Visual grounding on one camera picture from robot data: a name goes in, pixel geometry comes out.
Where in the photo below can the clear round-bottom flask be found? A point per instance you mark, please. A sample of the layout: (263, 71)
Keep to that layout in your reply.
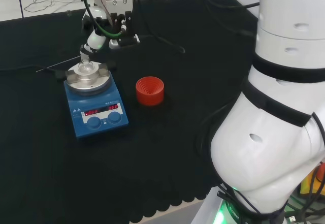
(85, 67)

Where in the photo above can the grey flask clamp black knobs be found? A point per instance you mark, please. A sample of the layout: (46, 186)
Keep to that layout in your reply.
(102, 71)

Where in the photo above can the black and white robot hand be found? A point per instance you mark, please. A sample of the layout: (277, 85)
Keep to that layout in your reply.
(96, 39)

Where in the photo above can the black bench cloth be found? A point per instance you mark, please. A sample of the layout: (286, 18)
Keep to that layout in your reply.
(101, 173)

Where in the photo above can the heater with blue base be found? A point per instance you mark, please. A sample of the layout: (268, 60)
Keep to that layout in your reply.
(99, 121)

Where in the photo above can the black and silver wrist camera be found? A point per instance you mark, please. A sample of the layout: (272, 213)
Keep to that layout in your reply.
(128, 41)

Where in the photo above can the yellow stop button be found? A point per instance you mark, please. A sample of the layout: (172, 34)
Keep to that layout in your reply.
(313, 180)

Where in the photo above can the thin glass rod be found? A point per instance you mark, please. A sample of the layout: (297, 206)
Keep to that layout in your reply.
(58, 64)

